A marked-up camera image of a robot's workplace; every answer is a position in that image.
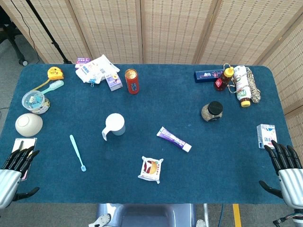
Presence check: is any bamboo folding screen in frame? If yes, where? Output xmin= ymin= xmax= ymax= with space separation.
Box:
xmin=0 ymin=0 xmax=303 ymax=178

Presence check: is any black wheeled chair base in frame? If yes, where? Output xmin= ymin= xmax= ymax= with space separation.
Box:
xmin=0 ymin=22 xmax=29 ymax=66

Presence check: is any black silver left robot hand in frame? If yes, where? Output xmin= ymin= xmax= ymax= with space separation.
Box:
xmin=0 ymin=146 xmax=40 ymax=209

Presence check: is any beige bowl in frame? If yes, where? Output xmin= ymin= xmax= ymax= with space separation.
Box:
xmin=15 ymin=113 xmax=44 ymax=138

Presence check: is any purple toothpaste tube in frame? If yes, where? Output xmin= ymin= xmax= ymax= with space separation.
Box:
xmin=156 ymin=126 xmax=193 ymax=153

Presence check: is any white plastic pouch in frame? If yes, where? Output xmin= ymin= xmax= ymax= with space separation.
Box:
xmin=89 ymin=54 xmax=121 ymax=80

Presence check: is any black tripod stand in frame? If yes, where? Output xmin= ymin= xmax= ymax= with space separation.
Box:
xmin=25 ymin=0 xmax=73 ymax=64

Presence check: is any white blue milk carton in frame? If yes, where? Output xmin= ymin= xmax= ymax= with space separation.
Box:
xmin=256 ymin=124 xmax=279 ymax=149

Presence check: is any snack packet with orange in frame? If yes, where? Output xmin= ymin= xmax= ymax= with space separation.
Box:
xmin=137 ymin=156 xmax=164 ymax=184

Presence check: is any blue felt table cover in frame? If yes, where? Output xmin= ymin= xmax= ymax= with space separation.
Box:
xmin=0 ymin=63 xmax=294 ymax=204

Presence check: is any white cup with handle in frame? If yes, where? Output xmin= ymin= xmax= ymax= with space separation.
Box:
xmin=101 ymin=113 xmax=126 ymax=141

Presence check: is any small purple white box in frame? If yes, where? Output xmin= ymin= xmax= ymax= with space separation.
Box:
xmin=105 ymin=73 xmax=123 ymax=92

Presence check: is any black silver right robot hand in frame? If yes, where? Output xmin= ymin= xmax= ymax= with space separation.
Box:
xmin=258 ymin=140 xmax=303 ymax=210

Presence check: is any blue cable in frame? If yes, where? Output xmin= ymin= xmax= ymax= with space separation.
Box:
xmin=217 ymin=203 xmax=224 ymax=227

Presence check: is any yellow tape measure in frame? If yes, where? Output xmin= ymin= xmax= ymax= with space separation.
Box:
xmin=47 ymin=67 xmax=65 ymax=80

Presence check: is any dark blue long box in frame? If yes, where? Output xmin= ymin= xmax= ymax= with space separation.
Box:
xmin=194 ymin=69 xmax=225 ymax=84

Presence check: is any razor in card pack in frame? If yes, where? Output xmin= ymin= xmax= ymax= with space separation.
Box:
xmin=10 ymin=138 xmax=38 ymax=182

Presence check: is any glass jar black lid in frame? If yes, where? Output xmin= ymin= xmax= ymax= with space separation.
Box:
xmin=201 ymin=101 xmax=224 ymax=123

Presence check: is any honey bottle yellow cap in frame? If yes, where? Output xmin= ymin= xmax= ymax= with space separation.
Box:
xmin=214 ymin=67 xmax=234 ymax=92

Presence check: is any white wipes pack blue print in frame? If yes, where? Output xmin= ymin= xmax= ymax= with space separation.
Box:
xmin=75 ymin=64 xmax=103 ymax=84

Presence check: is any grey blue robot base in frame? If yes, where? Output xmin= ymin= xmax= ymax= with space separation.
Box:
xmin=89 ymin=202 xmax=209 ymax=227

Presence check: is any white drink bottle yellow cap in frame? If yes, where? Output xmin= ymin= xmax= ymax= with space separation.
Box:
xmin=233 ymin=65 xmax=252 ymax=108

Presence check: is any red soda can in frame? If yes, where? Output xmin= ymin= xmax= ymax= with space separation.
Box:
xmin=125 ymin=68 xmax=140 ymax=95

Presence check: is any yellow plastic handle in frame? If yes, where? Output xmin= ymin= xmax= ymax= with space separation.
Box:
xmin=30 ymin=79 xmax=52 ymax=93

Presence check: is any clear tub with clips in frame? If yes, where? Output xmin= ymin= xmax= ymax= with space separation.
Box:
xmin=21 ymin=90 xmax=51 ymax=115

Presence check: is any metal table leg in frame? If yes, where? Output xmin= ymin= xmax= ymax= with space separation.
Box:
xmin=203 ymin=203 xmax=210 ymax=227

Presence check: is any mint green scrub brush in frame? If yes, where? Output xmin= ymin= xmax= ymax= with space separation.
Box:
xmin=40 ymin=80 xmax=65 ymax=95

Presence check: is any light blue toothbrush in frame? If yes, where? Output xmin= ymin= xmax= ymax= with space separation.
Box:
xmin=69 ymin=134 xmax=87 ymax=172

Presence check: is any thin black wall cable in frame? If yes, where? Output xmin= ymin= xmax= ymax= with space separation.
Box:
xmin=14 ymin=0 xmax=40 ymax=62

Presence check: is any purple white card pack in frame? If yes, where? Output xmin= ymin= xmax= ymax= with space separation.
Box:
xmin=75 ymin=57 xmax=92 ymax=69

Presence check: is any beige rope bundle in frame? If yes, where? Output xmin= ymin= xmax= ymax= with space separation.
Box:
xmin=222 ymin=62 xmax=262 ymax=104

